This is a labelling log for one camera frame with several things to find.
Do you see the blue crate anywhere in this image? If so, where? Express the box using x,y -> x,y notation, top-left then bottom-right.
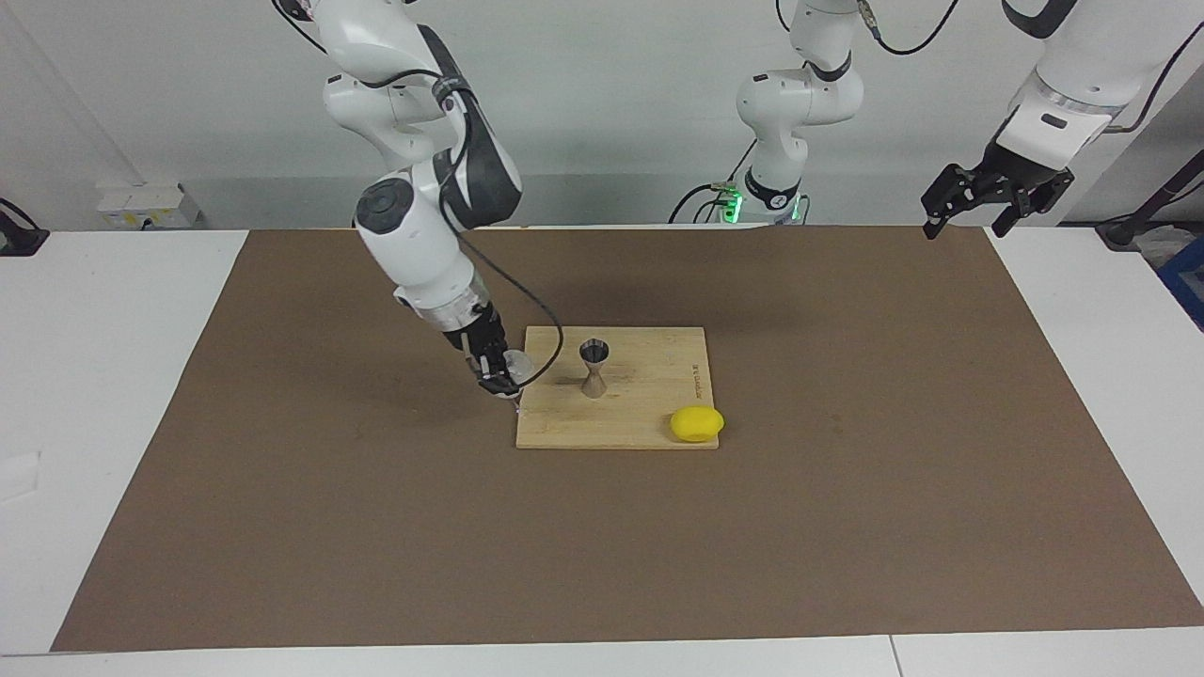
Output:
1155,235 -> 1204,332

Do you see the yellow lemon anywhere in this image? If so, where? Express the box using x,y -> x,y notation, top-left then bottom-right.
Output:
670,405 -> 726,444

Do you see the bamboo cutting board with handle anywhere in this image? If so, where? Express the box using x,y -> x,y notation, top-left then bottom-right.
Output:
509,326 -> 721,450

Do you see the white tape piece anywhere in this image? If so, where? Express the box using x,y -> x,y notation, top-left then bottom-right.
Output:
0,451 -> 43,502

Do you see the black clamp base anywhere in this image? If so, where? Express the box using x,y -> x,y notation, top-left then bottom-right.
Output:
0,197 -> 50,257

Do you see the black left base cable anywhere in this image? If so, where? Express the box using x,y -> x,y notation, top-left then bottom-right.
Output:
668,141 -> 758,225

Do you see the steel double jigger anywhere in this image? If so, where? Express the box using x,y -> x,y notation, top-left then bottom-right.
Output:
578,339 -> 610,400

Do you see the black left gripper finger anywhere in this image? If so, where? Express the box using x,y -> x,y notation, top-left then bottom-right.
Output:
993,169 -> 1075,239
922,165 -> 989,241

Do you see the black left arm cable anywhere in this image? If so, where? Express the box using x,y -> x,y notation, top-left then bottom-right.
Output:
776,0 -> 1204,139

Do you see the black stand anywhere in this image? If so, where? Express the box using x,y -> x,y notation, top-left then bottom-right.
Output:
1096,149 -> 1204,251

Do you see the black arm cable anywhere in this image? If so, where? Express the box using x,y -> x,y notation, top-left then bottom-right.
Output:
776,0 -> 1204,139
273,0 -> 565,388

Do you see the white wall socket box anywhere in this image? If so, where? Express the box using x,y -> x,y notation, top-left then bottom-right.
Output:
97,183 -> 200,229

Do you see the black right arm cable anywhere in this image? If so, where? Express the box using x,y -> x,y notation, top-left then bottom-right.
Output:
273,0 -> 565,388

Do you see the brown table mat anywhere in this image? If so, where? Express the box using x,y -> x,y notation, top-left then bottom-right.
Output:
52,224 -> 1204,653

